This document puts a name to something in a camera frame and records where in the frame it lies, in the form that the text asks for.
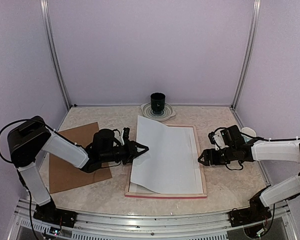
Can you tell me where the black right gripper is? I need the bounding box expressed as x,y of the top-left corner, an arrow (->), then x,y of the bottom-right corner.
198,145 -> 236,167

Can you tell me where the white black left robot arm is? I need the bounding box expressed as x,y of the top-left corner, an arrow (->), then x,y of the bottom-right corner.
7,116 -> 149,223

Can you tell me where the aluminium corner post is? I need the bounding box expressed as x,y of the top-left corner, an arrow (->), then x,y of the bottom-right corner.
231,0 -> 261,112
39,0 -> 72,110

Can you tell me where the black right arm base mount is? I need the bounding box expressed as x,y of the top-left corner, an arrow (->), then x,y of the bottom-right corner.
229,207 -> 272,227

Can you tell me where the brown backing board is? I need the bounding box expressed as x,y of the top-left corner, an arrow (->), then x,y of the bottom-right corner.
49,122 -> 112,194

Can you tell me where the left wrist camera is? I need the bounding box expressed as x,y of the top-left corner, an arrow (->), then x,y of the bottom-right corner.
120,127 -> 130,145

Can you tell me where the striped ceramic plate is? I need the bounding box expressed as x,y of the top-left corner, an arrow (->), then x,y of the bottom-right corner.
140,103 -> 176,122

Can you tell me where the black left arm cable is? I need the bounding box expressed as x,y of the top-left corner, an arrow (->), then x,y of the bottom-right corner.
0,119 -> 40,165

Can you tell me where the dark green cup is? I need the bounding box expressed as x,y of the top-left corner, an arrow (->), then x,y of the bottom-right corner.
150,92 -> 166,114

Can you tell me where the pink wooden picture frame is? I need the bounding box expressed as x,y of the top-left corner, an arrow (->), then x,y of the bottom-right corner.
124,124 -> 208,200

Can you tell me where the right aluminium corner post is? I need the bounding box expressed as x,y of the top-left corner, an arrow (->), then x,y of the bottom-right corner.
231,0 -> 261,112

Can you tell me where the landscape photo print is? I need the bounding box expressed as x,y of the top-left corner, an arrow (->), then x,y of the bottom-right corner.
130,114 -> 198,195

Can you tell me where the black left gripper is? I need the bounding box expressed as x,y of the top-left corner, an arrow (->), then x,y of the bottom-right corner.
100,139 -> 149,165

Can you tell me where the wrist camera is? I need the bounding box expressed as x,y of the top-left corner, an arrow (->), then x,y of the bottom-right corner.
120,127 -> 130,145
208,130 -> 226,150

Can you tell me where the left aluminium corner post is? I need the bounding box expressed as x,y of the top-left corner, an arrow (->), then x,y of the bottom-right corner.
39,0 -> 72,110

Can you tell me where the light blue paper cup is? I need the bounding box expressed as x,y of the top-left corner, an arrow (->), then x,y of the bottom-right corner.
241,127 -> 257,142

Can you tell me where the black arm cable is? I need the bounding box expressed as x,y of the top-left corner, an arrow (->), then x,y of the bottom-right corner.
213,126 -> 300,172
0,119 -> 40,165

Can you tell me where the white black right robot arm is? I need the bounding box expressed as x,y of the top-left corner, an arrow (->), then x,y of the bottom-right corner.
198,125 -> 300,222

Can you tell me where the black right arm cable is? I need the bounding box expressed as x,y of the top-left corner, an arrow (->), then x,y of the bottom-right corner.
213,126 -> 300,172

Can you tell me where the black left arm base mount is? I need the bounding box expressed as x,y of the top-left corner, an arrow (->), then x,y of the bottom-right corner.
33,208 -> 77,228

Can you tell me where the aluminium front rail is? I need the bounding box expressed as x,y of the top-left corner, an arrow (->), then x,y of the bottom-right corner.
8,199 -> 297,240

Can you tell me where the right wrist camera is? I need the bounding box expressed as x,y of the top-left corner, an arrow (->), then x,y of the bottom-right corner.
208,130 -> 226,150

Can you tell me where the white mat board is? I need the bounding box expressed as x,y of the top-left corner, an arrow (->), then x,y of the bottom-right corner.
128,125 -> 203,195

